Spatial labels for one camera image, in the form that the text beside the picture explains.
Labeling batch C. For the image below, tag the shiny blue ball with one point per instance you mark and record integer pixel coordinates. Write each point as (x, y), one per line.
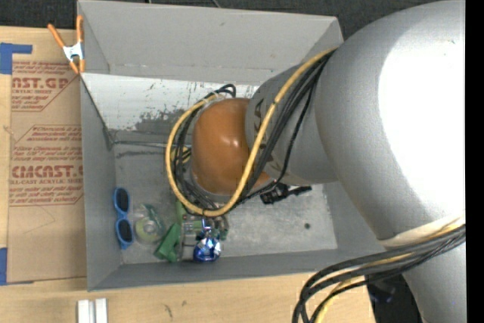
(206, 251)

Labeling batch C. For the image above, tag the clear tape roll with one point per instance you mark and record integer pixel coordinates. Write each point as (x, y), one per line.
(148, 228)

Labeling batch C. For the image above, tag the green flat block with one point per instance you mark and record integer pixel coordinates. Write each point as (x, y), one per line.
(166, 245)

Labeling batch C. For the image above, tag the brown cardboard board red print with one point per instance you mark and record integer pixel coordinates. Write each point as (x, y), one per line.
(41, 230)

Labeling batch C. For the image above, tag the blue sunglasses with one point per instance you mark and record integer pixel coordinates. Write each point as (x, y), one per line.
(123, 228)

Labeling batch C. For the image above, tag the black cylinder on white bracket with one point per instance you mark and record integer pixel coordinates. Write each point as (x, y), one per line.
(278, 194)

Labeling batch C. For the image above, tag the grey metal bin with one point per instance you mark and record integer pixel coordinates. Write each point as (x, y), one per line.
(272, 230)

